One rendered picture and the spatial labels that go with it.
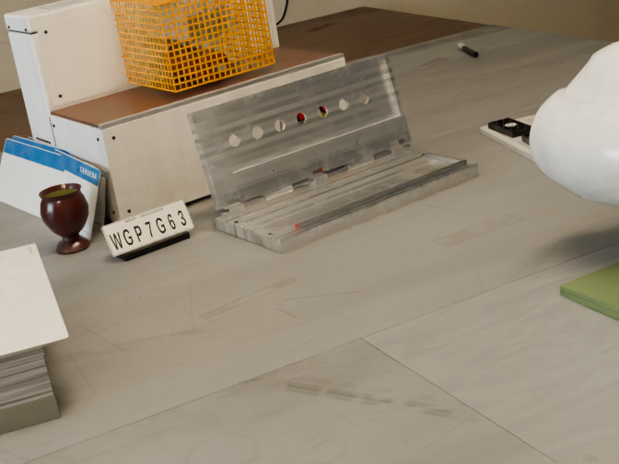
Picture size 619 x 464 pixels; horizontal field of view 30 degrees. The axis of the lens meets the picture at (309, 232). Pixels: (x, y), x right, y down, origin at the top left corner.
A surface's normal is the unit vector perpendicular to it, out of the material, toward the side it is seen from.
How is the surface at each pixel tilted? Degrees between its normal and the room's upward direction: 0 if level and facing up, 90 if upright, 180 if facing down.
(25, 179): 63
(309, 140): 76
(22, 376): 90
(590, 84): 45
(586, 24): 90
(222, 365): 0
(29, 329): 0
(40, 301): 0
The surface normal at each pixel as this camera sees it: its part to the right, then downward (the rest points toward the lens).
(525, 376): -0.15, -0.93
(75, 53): 0.58, 0.20
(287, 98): 0.53, -0.03
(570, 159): -0.79, 0.29
